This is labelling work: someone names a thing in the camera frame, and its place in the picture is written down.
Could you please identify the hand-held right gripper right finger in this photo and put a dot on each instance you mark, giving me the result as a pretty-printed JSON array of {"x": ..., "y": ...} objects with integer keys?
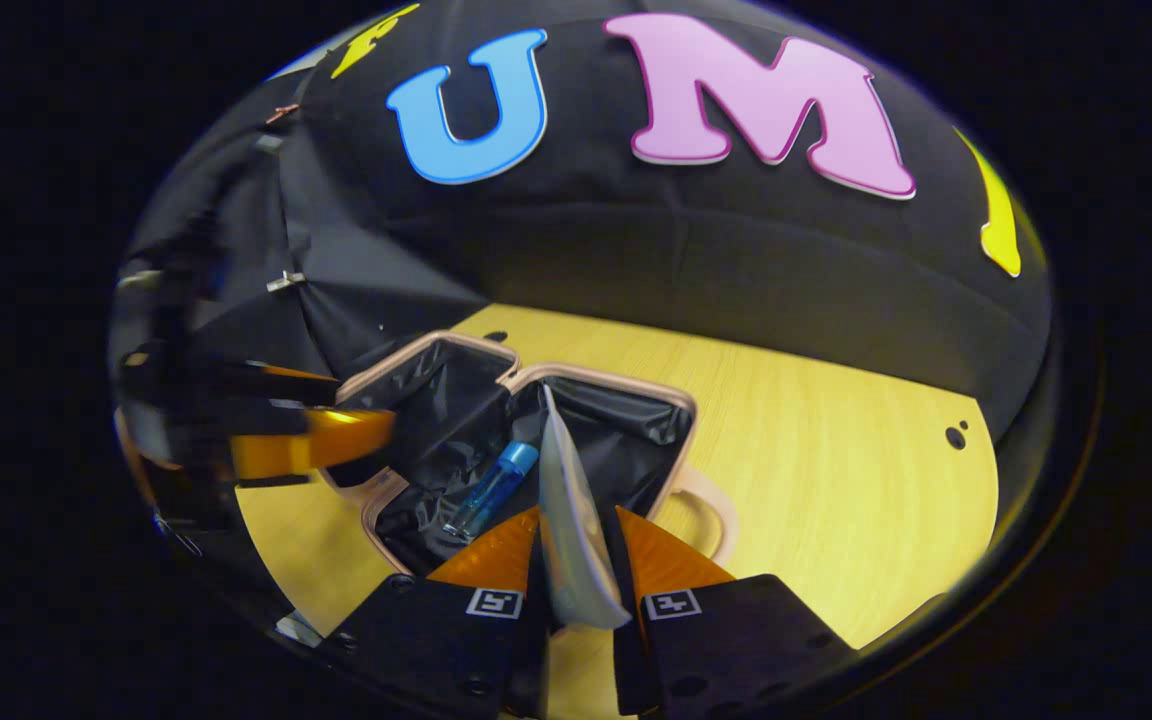
[{"x": 726, "y": 650}]

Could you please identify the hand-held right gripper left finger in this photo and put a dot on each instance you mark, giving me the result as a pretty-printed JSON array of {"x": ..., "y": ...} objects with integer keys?
[{"x": 436, "y": 650}]

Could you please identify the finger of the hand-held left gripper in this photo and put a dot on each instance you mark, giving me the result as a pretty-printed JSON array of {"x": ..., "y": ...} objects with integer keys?
[
  {"x": 326, "y": 440},
  {"x": 286, "y": 385}
]

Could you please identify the blue perfume bottle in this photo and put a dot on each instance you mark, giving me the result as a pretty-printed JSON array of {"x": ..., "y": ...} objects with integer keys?
[{"x": 491, "y": 490}]

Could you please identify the blue white cosmetic tube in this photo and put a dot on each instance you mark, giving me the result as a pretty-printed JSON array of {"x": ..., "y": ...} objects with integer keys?
[{"x": 576, "y": 540}]

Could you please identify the pink suitcase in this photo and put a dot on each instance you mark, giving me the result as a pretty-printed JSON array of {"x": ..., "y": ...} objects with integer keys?
[{"x": 626, "y": 440}]

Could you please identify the silver clip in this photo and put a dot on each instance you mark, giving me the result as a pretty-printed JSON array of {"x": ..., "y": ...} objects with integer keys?
[{"x": 285, "y": 282}]

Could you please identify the orange clip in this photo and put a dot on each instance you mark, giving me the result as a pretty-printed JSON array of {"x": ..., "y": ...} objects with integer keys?
[{"x": 283, "y": 112}]

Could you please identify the black backdrop cloth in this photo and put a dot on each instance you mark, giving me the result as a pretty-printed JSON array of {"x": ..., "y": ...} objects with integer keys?
[{"x": 696, "y": 240}]

